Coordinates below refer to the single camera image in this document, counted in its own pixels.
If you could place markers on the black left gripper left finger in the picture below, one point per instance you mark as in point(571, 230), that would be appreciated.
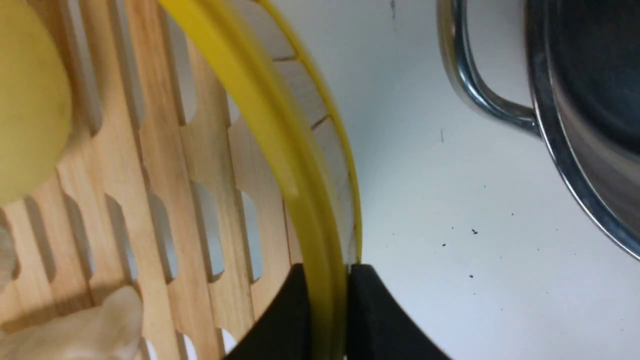
point(283, 332)

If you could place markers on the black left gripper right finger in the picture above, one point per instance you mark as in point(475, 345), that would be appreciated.
point(377, 327)

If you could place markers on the yellow rimmed bamboo steamer basket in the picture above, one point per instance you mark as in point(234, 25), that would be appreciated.
point(206, 158)

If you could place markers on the stainless steel pot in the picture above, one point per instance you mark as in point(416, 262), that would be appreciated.
point(582, 62)

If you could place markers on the white crescent dumpling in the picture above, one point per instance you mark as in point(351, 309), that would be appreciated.
point(111, 331)

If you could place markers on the yellow-green round bun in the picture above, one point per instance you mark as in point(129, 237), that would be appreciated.
point(36, 102)

